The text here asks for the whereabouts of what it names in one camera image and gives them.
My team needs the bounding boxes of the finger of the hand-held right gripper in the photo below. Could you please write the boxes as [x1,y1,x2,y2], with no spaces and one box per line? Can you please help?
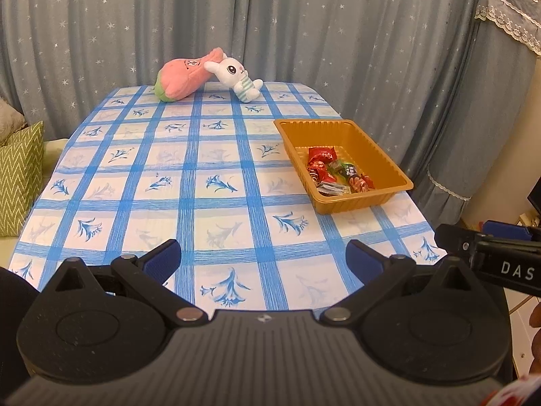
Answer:
[482,220,541,242]
[435,224,480,268]

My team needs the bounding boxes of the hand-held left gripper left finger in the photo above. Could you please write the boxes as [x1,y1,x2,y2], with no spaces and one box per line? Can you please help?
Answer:
[40,239,208,328]

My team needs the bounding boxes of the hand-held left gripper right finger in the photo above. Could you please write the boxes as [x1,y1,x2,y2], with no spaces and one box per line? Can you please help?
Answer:
[319,239,485,326]

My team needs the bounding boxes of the pile of candies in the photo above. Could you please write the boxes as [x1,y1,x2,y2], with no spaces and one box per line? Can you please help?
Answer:
[306,146,376,197]

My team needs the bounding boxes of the golden plastic tray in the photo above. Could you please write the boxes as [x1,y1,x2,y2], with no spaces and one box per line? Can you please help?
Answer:
[273,119,415,216]

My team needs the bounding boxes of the person's right hand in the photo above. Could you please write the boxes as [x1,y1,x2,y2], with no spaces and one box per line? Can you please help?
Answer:
[528,302,541,375]

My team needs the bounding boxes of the black television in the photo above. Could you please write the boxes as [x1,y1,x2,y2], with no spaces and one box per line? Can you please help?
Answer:
[526,178,541,216]

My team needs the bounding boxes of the blue checked tablecloth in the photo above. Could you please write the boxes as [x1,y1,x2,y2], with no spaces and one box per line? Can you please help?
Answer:
[8,81,449,311]

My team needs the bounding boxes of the lace-trimmed grey cover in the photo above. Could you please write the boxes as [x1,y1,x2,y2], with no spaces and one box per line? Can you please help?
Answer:
[399,0,541,225]

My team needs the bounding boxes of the red white patterned clothing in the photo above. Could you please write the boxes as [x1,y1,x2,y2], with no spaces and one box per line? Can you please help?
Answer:
[482,374,541,406]

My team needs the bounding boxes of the green zigzag cushion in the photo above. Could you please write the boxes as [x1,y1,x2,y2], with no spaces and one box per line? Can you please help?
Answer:
[0,120,45,238]

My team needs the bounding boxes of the pink plush toy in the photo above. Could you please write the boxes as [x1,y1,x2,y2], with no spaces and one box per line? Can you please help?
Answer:
[154,47,225,103]

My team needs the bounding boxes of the white rabbit plush toy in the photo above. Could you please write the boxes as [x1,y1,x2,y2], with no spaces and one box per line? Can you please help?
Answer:
[204,53,263,103]

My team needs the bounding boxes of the beige pillow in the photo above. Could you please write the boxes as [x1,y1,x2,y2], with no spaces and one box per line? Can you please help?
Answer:
[0,97,28,146]

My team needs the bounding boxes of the grey star-print curtain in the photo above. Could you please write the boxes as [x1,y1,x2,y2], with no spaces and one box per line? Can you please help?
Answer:
[0,0,487,170]

